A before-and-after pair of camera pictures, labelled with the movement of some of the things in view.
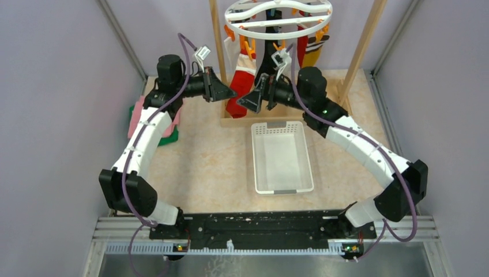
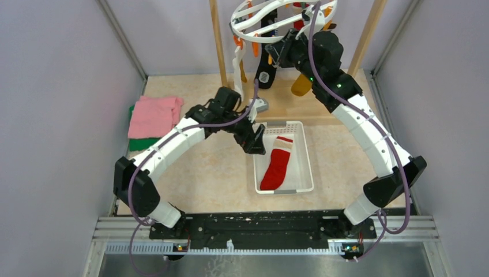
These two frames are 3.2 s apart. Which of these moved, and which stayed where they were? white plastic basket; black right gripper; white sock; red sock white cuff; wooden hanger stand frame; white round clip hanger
Moved: white sock; black right gripper; red sock white cuff
Stayed: white round clip hanger; white plastic basket; wooden hanger stand frame
